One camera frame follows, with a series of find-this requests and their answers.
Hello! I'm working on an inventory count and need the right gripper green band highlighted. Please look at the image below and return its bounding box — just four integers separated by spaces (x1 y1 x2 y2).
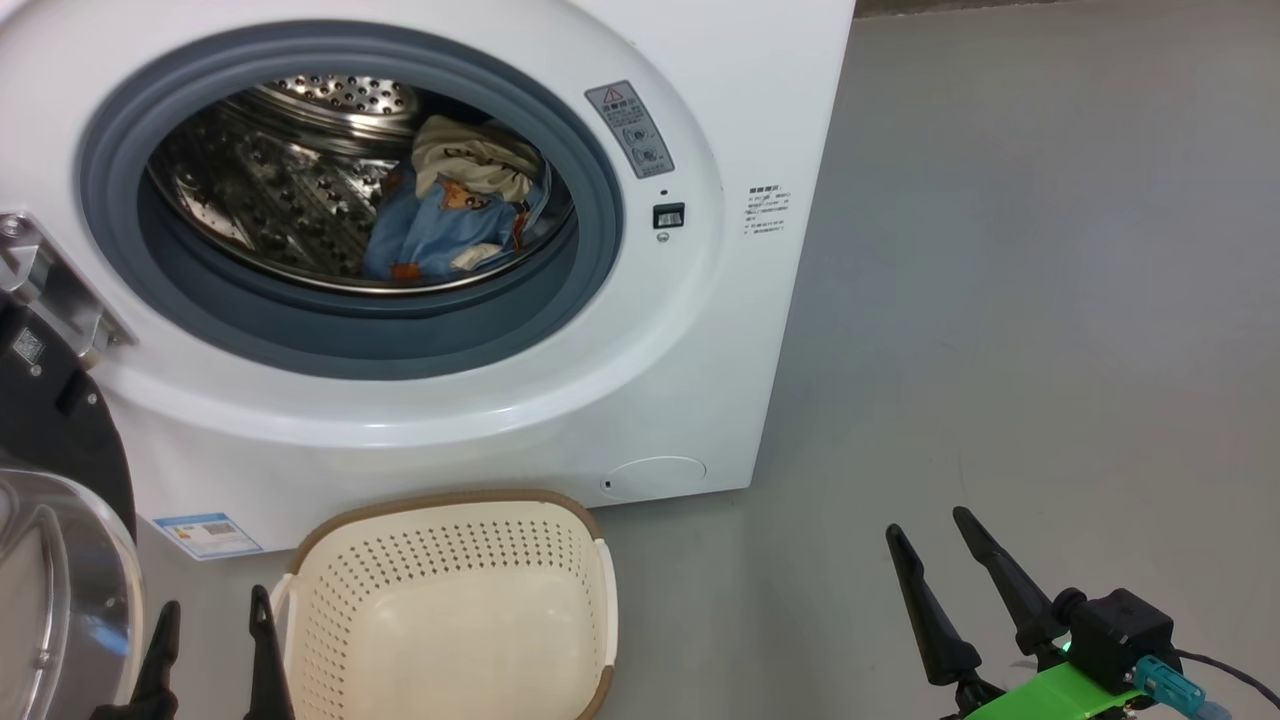
885 506 1151 720

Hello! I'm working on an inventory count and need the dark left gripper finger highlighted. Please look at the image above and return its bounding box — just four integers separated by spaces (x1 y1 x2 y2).
90 600 183 720
243 585 298 720

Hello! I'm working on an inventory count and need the black round glass washer door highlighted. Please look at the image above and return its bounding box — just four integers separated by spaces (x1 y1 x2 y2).
0 290 147 720

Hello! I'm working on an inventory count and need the cream white garment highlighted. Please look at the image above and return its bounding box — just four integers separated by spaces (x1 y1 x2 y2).
410 115 546 206

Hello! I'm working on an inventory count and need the cream perforated laundry basket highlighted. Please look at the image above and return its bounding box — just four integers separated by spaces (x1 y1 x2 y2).
268 490 619 720

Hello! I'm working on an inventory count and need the white front-load washing machine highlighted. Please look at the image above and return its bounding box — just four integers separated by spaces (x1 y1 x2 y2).
0 0 857 556

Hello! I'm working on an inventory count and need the blue energy label sticker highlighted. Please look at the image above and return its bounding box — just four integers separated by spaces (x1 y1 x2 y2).
153 512 264 561

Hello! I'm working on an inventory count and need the round white filter cover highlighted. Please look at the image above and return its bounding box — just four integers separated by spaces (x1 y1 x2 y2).
605 456 708 501

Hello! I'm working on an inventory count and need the grey warning sticker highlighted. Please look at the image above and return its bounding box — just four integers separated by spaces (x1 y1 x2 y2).
585 80 676 179

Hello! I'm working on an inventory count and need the dark right camera cable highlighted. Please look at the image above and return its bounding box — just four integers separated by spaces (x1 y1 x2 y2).
1175 650 1280 707

